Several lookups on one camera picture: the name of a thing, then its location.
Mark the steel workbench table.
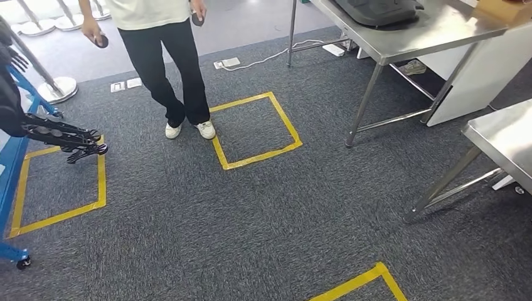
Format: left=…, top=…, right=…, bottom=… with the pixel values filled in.
left=402, top=98, right=532, bottom=225

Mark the blue metal shelf rack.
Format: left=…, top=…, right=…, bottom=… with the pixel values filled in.
left=0, top=64, right=64, bottom=271

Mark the yellow floor tape square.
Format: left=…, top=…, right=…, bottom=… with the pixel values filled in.
left=209, top=91, right=304, bottom=171
left=8, top=135, right=107, bottom=240
left=308, top=261, right=409, bottom=301

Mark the white power strip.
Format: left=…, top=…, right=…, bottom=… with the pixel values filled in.
left=322, top=43, right=346, bottom=57
left=213, top=57, right=242, bottom=70

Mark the person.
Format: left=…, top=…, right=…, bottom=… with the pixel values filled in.
left=78, top=0, right=217, bottom=141

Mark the person's foot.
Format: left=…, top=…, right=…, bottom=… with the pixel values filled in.
left=398, top=59, right=428, bottom=77

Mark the dark grey moulded panel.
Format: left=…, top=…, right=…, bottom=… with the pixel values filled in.
left=332, top=0, right=425, bottom=29

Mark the black humanoid robot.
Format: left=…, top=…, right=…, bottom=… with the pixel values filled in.
left=0, top=21, right=110, bottom=165

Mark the white desk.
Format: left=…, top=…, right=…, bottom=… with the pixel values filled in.
left=415, top=23, right=532, bottom=127

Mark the white plastic block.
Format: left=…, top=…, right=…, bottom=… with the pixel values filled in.
left=492, top=174, right=516, bottom=191

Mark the cardboard box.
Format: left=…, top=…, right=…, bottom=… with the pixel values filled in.
left=474, top=0, right=532, bottom=24

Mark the white floor cable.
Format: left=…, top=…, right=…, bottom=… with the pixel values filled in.
left=219, top=38, right=329, bottom=72

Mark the silver stanchion post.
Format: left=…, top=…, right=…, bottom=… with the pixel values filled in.
left=90, top=0, right=112, bottom=21
left=54, top=0, right=90, bottom=32
left=0, top=16, right=78, bottom=105
left=10, top=0, right=57, bottom=37

